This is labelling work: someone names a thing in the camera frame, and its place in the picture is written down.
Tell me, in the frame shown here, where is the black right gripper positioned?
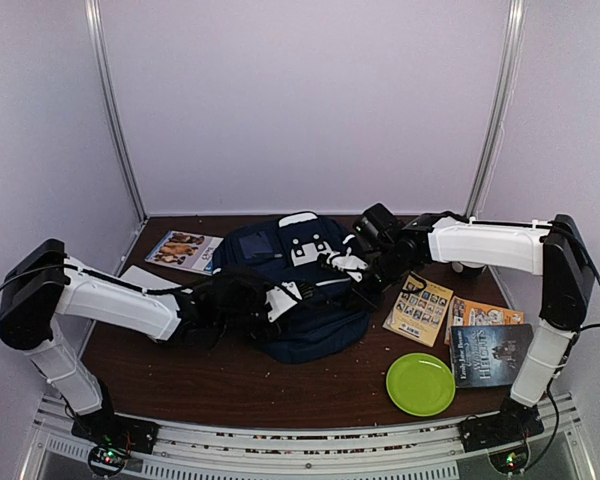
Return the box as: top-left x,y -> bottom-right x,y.
341,249 -> 414,314

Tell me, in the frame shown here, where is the navy blue student backpack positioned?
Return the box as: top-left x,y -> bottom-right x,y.
212,211 -> 375,364

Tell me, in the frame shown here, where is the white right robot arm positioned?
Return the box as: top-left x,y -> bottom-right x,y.
353,203 -> 594,442

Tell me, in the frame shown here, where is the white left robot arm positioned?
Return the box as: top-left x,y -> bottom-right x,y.
0,239 -> 306,444

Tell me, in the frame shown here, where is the yellow portrait grid booklet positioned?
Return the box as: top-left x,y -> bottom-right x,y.
383,274 -> 453,347

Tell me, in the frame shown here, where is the orange cartoon booklet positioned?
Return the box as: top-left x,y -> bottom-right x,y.
444,296 -> 525,346

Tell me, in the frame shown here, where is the white and black bowl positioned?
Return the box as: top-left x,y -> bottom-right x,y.
451,262 -> 486,279

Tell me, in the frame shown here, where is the green plastic plate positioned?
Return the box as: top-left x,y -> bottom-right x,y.
385,353 -> 456,417

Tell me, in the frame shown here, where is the dog cover workbook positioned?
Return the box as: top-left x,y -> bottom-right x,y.
145,230 -> 222,276

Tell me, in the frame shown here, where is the dark Wuthering Heights book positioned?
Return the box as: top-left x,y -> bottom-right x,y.
450,324 -> 533,389

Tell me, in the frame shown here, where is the white paperback book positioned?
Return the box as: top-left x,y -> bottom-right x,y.
120,265 -> 179,290

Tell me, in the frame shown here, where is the front aluminium rail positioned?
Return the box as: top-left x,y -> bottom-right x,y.
15,394 -> 600,479

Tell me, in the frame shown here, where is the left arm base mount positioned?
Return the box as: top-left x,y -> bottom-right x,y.
71,416 -> 159,478

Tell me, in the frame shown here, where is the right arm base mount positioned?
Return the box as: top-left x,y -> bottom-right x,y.
458,412 -> 545,475

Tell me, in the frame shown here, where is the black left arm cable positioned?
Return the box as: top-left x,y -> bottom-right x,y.
0,264 -> 221,331

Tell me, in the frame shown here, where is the right aluminium frame post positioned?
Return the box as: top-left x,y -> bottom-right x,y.
465,0 -> 526,217

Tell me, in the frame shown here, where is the aluminium frame post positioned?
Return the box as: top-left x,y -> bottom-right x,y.
465,0 -> 526,217
84,0 -> 148,223

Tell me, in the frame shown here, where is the left aluminium frame post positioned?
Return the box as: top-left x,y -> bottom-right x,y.
84,0 -> 148,223

